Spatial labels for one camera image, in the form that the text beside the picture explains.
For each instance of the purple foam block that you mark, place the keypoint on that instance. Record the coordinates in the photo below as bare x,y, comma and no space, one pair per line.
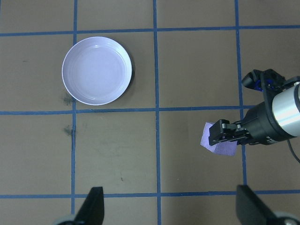
222,148

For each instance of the round purple plate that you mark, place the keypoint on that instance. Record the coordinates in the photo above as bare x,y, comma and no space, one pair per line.
96,70

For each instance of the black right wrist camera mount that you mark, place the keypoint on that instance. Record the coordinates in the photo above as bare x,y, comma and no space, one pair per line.
269,77

